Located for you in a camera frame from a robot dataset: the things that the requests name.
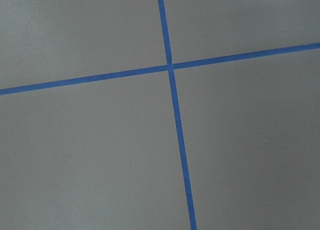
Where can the blue tape strip crosswise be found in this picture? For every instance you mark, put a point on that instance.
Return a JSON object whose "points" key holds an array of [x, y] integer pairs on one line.
{"points": [[160, 68]]}

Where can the blue tape strip lengthwise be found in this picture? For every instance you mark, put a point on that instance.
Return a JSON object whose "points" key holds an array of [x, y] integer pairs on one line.
{"points": [[177, 115]]}

